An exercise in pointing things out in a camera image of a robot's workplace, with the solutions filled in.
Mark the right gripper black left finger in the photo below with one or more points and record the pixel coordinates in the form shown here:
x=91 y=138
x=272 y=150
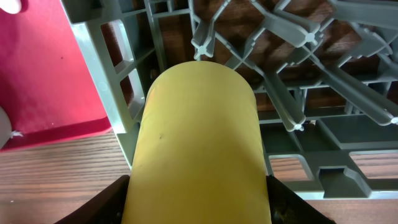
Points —
x=105 y=208

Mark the yellow plastic cup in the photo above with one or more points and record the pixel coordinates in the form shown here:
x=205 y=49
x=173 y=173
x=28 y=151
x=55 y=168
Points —
x=199 y=156

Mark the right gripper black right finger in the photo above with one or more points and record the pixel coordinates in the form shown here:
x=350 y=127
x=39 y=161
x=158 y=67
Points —
x=288 y=208

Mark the white plastic spoon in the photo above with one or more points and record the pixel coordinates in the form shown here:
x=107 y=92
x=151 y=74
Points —
x=11 y=6

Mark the green bowl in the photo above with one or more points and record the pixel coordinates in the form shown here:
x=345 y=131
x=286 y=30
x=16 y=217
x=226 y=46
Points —
x=5 y=128

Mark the grey dishwasher rack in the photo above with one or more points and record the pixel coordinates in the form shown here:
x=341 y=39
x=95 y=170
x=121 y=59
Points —
x=324 y=74

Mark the red plastic tray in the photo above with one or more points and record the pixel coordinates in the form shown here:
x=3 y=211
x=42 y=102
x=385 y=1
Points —
x=46 y=89

